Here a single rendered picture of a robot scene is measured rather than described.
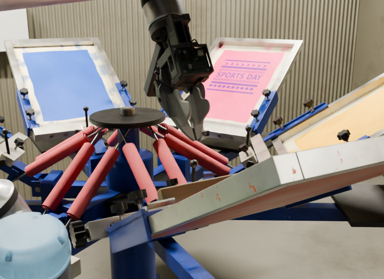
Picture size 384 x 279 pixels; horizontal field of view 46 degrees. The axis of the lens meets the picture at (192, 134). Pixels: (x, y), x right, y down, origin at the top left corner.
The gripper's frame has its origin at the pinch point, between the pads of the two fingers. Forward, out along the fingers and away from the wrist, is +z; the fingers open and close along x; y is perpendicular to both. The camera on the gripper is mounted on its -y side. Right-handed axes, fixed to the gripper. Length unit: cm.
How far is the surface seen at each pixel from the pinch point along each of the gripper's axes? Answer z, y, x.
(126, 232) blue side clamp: 11.5, -39.0, -3.2
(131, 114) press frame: -37, -97, 28
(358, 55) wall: -133, -268, 375
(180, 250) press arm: 19, -83, 28
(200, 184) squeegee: 4.2, -36.1, 17.9
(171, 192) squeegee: 4.7, -36.1, 9.4
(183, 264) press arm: 24, -76, 25
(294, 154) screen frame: 10.5, 22.8, 1.4
